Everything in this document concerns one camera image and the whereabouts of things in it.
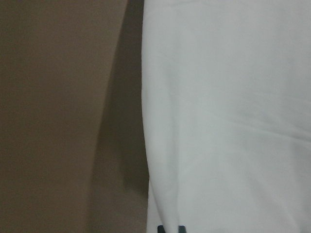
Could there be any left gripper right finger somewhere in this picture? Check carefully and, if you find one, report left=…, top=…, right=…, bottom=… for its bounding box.
left=178, top=226, right=187, bottom=233

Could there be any white long-sleeve printed shirt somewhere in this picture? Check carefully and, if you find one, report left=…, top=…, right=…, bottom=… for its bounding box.
left=141, top=0, right=311, bottom=233

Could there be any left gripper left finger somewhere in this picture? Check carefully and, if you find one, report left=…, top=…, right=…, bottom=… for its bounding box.
left=157, top=225, right=165, bottom=233

